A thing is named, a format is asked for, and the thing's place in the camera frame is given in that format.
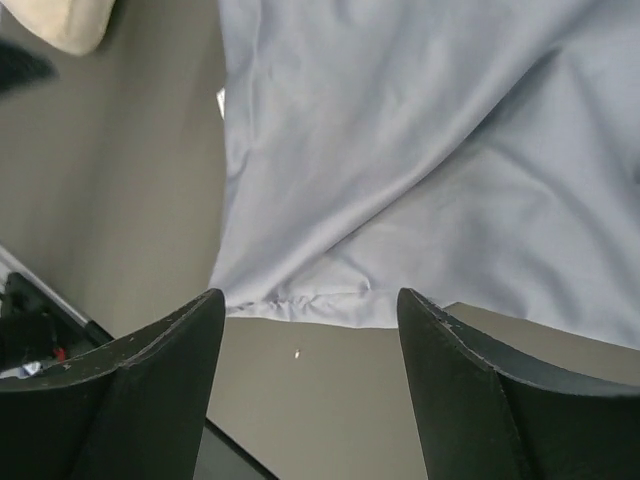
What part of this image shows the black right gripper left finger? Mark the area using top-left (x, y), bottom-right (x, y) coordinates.
top-left (1, 289), bottom-right (225, 479)

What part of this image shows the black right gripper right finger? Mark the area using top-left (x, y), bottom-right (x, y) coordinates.
top-left (397, 288), bottom-right (639, 479)

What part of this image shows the grey fabric pillowcase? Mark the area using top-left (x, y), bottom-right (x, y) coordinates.
top-left (210, 1), bottom-right (639, 348)

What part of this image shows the cream bear print pillow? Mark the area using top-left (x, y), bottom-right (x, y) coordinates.
top-left (1, 0), bottom-right (116, 56)

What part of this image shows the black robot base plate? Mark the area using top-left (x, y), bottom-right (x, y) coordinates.
top-left (0, 272), bottom-right (281, 480)

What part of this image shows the aluminium front frame rail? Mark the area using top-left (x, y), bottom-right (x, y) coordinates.
top-left (1, 245), bottom-right (92, 326)

